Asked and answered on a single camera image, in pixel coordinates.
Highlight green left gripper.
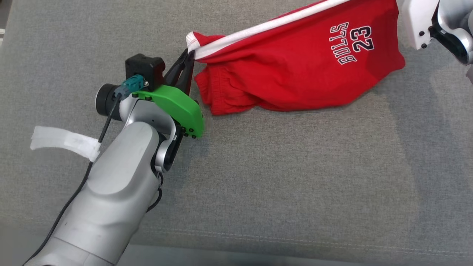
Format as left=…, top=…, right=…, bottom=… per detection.
left=132, top=48, right=205, bottom=139

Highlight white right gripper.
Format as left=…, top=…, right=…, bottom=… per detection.
left=401, top=0, right=440, bottom=51

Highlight red Bulls 23 shorts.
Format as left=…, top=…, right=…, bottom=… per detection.
left=186, top=0, right=406, bottom=116

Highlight white tape flag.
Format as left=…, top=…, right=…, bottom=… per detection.
left=30, top=126, right=101, bottom=162

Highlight grey fabric sofa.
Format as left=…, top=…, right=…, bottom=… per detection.
left=0, top=0, right=473, bottom=266

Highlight black left camera cable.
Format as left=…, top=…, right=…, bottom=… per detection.
left=22, top=74, right=145, bottom=266

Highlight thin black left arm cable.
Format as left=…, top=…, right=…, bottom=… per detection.
left=146, top=171, right=163, bottom=214

